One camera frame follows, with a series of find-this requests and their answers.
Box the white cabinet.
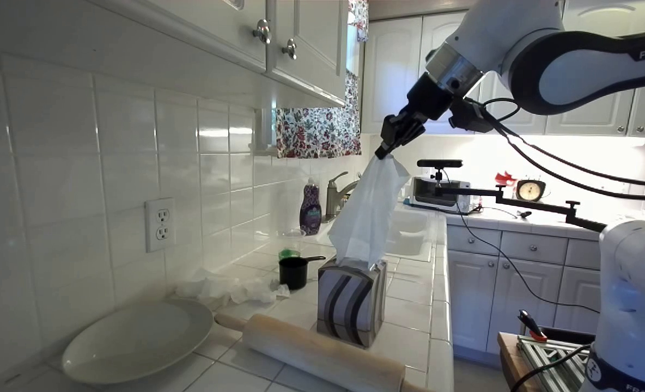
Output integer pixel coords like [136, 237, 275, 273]
[96, 0, 346, 104]
[446, 223, 598, 363]

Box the black measuring cup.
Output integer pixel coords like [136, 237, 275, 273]
[278, 251, 322, 290]

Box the crumpled white napkin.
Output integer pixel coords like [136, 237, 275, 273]
[167, 268, 278, 309]

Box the white upper cabinet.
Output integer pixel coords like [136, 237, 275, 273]
[96, 0, 346, 104]

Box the metal kitchen faucet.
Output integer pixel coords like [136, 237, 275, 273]
[325, 176, 354, 219]

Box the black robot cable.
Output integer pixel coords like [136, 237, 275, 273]
[473, 96, 645, 204]

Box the floral window curtain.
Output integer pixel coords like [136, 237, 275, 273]
[273, 0, 367, 158]

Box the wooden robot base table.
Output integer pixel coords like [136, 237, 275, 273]
[497, 309, 592, 392]

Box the striped tissue box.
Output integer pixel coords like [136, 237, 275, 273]
[316, 260, 388, 349]

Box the white tissue napkin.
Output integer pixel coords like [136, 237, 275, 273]
[328, 154, 410, 269]

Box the purple dish soap bottle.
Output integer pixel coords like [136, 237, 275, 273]
[299, 182, 322, 236]

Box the small round clock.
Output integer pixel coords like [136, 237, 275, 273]
[516, 178, 545, 202]

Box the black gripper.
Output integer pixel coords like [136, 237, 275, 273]
[375, 73, 452, 158]

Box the white wall outlet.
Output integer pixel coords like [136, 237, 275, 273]
[144, 197, 173, 253]

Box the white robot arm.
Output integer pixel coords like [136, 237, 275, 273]
[376, 0, 645, 392]

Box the white oval plate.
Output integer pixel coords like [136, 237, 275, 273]
[61, 300, 213, 385]

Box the wooden rolling pin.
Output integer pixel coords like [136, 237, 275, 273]
[213, 313, 429, 392]

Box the white lower cabinet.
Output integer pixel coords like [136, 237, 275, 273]
[446, 223, 598, 363]

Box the black camera on stand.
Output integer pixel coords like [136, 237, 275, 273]
[412, 158, 480, 216]

